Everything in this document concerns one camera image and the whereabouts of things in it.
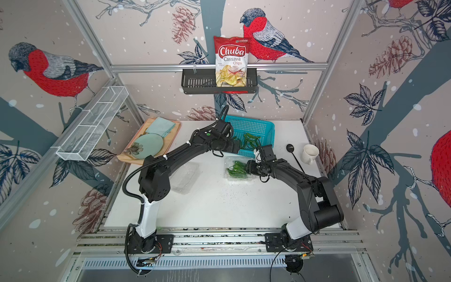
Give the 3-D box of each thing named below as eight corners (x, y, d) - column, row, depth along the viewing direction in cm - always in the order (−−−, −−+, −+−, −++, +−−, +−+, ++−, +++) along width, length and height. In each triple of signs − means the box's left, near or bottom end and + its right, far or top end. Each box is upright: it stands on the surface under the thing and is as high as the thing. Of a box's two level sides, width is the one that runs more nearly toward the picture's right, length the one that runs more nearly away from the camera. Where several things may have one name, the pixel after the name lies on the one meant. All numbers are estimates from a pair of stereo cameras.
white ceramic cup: (307, 167, 98) (313, 159, 91) (295, 158, 102) (300, 150, 95) (316, 159, 102) (322, 150, 95) (304, 150, 106) (309, 141, 99)
